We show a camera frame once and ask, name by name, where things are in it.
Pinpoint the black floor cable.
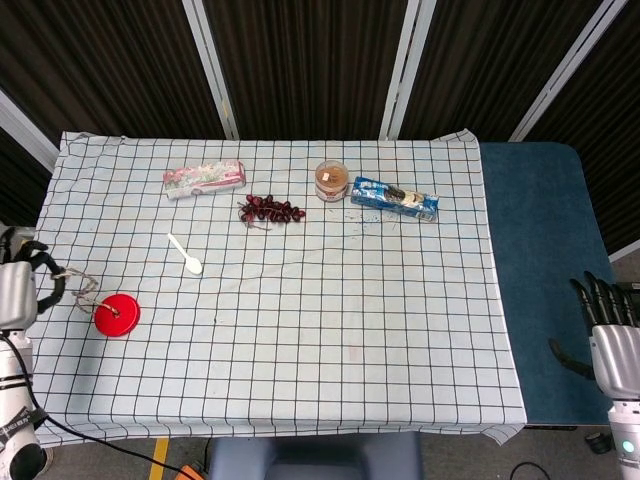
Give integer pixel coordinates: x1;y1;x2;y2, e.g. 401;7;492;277
509;462;546;480

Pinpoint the white partition frame post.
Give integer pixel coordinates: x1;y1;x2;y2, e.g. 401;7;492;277
378;0;436;141
0;89;60;171
182;0;240;140
509;0;629;142

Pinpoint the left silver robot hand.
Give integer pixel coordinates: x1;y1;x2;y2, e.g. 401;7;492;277
0;241;69;334

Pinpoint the dark ribbed partition panel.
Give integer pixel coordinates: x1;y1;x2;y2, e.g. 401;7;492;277
522;0;640;256
204;0;411;141
399;0;609;144
0;0;226;146

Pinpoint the thin grey cord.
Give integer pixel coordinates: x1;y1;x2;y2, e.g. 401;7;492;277
52;268;121;319

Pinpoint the dark red grape bunch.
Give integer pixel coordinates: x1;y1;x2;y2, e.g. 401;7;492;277
237;193;307;232

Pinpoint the brown spread jar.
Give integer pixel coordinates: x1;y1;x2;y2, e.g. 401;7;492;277
314;160;350;203

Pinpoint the blue grey chair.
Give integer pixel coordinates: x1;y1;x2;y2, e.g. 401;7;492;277
207;430;424;480

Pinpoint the red disc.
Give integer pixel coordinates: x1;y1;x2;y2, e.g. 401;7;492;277
93;293;142;340

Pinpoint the white plastic spoon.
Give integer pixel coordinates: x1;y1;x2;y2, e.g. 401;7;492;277
166;232;204;276

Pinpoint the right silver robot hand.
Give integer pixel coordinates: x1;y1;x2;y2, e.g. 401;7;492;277
548;271;640;401

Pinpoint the blue cookie box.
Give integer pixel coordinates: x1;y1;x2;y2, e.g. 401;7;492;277
349;175;441;222

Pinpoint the blue padded table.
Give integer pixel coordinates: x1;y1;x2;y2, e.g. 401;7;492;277
477;141;621;429

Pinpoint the white checkered tablecloth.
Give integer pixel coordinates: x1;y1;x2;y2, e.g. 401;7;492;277
19;128;529;449

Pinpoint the pink floral tissue pack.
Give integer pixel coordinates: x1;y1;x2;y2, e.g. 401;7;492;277
162;158;247;201

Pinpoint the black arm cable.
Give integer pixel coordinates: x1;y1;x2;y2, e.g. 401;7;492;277
0;332;201;480

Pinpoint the black caster wheel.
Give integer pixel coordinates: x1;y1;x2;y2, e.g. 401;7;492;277
585;432;614;455

